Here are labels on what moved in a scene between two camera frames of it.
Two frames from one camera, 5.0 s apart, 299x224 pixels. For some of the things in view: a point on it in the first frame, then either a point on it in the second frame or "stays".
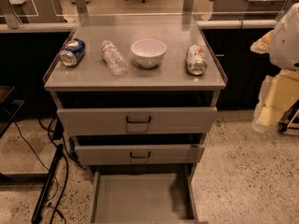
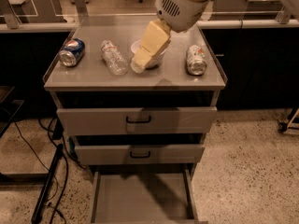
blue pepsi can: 72,52 stays
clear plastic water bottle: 116,61 stays
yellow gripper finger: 277,93 -> 156,36
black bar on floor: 48,183 stays
